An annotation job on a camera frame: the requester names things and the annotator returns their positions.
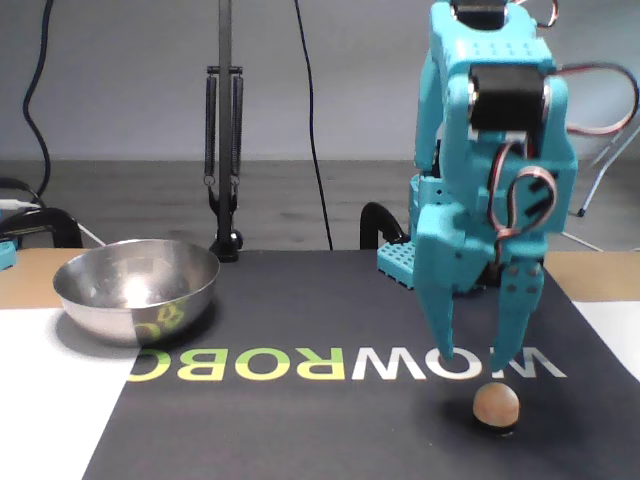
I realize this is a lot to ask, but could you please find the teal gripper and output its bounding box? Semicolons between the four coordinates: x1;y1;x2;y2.
413;202;549;374

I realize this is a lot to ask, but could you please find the brown egg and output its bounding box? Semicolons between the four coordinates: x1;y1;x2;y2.
473;382;521;427

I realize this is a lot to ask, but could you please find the teal robot base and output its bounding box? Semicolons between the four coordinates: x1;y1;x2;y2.
375;241;501;296

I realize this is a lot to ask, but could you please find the metal bowl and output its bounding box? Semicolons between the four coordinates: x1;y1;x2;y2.
52;238;221;349

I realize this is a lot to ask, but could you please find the black table clamp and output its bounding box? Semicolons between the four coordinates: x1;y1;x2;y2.
359;201;411;251

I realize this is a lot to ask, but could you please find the white folding metal stand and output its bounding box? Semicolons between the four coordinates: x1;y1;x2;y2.
569;102;640;217

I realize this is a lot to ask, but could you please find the black WOWROBO mat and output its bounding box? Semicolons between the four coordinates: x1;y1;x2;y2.
82;248;640;480

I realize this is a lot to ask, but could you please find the large black C clamp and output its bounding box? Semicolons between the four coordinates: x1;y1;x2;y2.
0;207;84;250

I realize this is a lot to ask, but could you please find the white power cable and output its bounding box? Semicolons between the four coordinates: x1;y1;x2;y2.
559;229;604;252

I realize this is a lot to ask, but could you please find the gripper servo cable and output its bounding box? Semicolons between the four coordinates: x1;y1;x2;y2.
492;139;560;256

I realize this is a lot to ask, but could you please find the thin black hanging cable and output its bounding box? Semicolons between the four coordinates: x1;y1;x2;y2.
292;0;335;251

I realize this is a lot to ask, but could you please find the wrist servo cable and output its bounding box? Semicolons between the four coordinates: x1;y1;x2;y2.
529;0;640;137

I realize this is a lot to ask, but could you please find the blue cable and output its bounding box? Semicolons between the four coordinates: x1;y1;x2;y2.
22;0;55;211

